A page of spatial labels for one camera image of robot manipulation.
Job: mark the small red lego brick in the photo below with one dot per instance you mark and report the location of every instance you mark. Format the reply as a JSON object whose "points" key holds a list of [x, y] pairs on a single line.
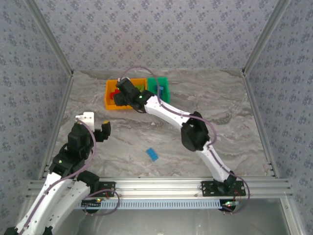
{"points": [[115, 92]]}

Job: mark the green lego brick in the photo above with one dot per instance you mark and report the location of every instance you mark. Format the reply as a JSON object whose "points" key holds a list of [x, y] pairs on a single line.
{"points": [[137, 88], [141, 86]]}

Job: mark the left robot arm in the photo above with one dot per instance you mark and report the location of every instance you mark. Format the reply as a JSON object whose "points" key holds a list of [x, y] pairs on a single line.
{"points": [[71, 195]]}

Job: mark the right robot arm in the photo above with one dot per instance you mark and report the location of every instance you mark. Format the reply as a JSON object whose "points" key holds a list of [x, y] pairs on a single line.
{"points": [[166, 112]]}

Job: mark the orange plastic bin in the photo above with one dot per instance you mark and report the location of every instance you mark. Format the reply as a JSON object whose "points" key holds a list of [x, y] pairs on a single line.
{"points": [[110, 106], [139, 80]]}

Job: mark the green plastic bin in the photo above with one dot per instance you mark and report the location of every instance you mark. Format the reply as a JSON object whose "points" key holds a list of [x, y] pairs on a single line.
{"points": [[165, 98]]}

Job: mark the small black electronics board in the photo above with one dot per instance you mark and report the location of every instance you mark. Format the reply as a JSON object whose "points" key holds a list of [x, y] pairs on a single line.
{"points": [[228, 206], [91, 203]]}

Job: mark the grey metal lower panel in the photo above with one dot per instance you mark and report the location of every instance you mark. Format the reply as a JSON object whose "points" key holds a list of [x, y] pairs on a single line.
{"points": [[156, 222]]}

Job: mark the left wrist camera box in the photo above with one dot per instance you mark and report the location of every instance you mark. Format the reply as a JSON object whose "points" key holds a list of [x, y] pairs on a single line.
{"points": [[88, 118]]}

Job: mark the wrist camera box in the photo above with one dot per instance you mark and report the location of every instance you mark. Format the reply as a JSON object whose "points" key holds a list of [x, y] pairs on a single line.
{"points": [[119, 79], [88, 118]]}

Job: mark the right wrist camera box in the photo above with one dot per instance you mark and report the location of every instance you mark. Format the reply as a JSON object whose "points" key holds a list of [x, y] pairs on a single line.
{"points": [[119, 79]]}

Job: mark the aluminium table side rail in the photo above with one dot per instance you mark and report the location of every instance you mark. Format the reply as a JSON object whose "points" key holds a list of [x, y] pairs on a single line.
{"points": [[250, 93], [57, 122]]}

